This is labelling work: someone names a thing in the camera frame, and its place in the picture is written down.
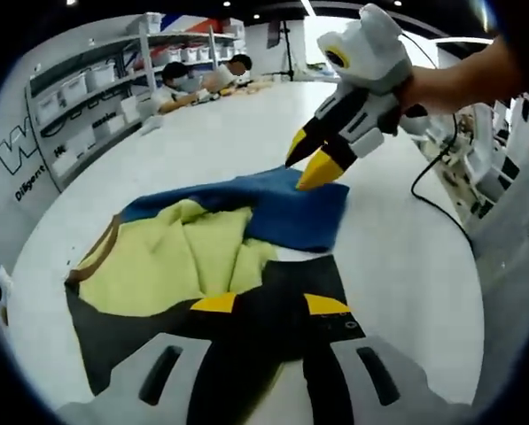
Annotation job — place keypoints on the black tripod stand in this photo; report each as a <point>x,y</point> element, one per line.
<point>287,53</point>

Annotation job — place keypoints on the yellow grey blue garment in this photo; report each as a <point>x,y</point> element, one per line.
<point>157,265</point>

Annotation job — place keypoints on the row of white storage boxes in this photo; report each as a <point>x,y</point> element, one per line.
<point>100,75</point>

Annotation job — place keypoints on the small white object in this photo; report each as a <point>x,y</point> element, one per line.
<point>151,125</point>

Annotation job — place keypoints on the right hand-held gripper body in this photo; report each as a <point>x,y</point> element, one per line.
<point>370,48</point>

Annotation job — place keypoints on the white office chair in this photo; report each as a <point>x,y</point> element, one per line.
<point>481,146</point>

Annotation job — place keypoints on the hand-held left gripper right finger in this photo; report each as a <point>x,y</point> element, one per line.
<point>326,398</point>

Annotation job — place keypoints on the pile of small wooden items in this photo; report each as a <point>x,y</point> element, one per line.
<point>251,88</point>

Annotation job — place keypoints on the grey metal shelf rack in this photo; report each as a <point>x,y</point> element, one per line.
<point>144,53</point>

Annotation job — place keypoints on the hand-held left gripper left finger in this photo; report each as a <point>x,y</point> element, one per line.
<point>189,350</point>

